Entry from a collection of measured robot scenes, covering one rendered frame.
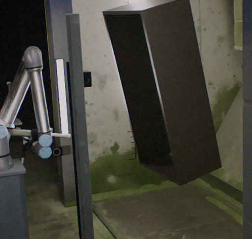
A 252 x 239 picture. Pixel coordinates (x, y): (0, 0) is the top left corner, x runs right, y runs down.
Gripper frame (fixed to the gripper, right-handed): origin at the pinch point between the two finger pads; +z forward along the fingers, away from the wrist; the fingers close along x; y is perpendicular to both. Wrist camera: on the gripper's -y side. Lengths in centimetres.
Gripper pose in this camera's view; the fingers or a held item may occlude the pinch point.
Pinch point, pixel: (26, 136)
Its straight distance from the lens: 396.5
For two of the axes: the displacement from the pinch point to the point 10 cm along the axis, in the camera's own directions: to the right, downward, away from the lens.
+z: -5.5, -2.3, 8.0
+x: 8.2, 0.7, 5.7
